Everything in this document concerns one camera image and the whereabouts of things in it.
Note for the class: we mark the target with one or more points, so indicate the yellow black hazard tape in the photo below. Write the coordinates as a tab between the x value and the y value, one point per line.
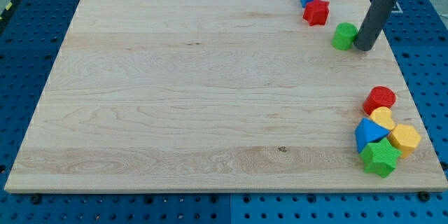
9	10

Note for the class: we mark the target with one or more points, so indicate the yellow heart block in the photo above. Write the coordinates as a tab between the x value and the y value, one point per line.
383	117

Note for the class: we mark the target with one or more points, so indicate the green cylinder block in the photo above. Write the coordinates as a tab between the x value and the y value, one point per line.
344	36

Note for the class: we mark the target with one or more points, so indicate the red star block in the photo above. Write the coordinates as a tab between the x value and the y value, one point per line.
316	12

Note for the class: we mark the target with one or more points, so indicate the red cylinder block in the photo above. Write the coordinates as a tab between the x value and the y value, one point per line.
379	96

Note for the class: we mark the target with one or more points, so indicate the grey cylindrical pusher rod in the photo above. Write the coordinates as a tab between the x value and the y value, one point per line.
373	23

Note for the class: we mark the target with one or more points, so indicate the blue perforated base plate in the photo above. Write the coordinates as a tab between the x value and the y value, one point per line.
29	45

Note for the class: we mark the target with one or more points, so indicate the green star block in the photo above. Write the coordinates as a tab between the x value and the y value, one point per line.
380	158

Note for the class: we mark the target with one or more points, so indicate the yellow hexagon block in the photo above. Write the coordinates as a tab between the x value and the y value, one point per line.
405	138

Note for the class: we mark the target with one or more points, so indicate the blue triangle block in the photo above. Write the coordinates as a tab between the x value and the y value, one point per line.
368	131

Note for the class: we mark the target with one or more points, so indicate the light wooden board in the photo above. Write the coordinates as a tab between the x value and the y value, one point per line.
209	96

